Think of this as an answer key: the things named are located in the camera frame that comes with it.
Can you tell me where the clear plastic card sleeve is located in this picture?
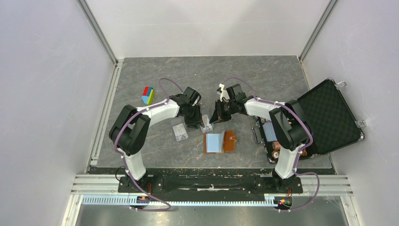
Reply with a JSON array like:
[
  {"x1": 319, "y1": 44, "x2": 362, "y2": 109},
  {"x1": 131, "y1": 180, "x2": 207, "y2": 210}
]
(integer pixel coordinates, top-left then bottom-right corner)
[{"x1": 171, "y1": 114, "x2": 213, "y2": 142}]

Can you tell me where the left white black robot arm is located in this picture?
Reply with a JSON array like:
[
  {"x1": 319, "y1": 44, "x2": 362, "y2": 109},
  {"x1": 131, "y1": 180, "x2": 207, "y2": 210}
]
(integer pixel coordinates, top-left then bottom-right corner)
[{"x1": 109, "y1": 87, "x2": 204, "y2": 192}]

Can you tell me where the blue patterned card deck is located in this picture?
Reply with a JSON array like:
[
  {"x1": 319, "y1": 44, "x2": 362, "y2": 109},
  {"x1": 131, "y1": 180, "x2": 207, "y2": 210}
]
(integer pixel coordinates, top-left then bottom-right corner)
[{"x1": 262, "y1": 121, "x2": 277, "y2": 142}]

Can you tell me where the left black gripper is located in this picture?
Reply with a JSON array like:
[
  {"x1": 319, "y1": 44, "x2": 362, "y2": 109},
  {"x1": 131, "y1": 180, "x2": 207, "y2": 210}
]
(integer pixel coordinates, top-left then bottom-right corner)
[{"x1": 182, "y1": 104, "x2": 204, "y2": 129}]

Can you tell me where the white slotted cable duct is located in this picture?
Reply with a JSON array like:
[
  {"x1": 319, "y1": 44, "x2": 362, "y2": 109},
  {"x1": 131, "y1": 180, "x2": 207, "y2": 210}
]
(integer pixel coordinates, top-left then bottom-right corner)
[{"x1": 82, "y1": 195, "x2": 278, "y2": 207}]

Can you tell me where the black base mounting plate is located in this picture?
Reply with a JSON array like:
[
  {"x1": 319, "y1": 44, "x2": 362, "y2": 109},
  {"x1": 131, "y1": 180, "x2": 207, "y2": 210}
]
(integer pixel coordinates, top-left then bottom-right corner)
[{"x1": 118, "y1": 168, "x2": 303, "y2": 202}]

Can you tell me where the brown leather card holder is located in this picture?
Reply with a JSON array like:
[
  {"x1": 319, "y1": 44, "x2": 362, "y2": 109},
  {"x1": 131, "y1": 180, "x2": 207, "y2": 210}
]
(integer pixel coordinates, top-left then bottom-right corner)
[{"x1": 203, "y1": 130, "x2": 237, "y2": 154}]

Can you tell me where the multicoloured block toy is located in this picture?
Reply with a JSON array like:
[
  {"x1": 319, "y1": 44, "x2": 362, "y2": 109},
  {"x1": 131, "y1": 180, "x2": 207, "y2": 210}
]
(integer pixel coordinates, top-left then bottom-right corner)
[{"x1": 141, "y1": 86, "x2": 155, "y2": 105}]

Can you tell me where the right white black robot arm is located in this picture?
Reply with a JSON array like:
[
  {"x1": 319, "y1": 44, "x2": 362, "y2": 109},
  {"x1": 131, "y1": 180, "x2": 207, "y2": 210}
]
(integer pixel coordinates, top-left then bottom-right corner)
[{"x1": 209, "y1": 83, "x2": 313, "y2": 192}]

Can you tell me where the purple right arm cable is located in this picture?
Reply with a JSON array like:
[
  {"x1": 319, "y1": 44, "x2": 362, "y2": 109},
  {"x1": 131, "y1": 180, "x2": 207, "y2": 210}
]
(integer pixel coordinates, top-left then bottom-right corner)
[{"x1": 219, "y1": 76, "x2": 320, "y2": 213}]

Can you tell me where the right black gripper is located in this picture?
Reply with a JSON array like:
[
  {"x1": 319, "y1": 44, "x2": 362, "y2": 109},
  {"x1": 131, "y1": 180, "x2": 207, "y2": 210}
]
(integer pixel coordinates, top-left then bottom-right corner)
[{"x1": 210, "y1": 99, "x2": 237, "y2": 124}]

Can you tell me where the black poker chip case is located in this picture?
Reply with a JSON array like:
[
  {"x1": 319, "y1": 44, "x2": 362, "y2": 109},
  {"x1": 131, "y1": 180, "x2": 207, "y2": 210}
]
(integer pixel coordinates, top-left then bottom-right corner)
[{"x1": 257, "y1": 78, "x2": 365, "y2": 163}]

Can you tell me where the orange brown poker chip roll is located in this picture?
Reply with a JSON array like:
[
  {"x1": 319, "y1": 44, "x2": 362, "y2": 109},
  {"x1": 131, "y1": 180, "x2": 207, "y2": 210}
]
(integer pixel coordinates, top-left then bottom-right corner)
[{"x1": 271, "y1": 141, "x2": 280, "y2": 151}]

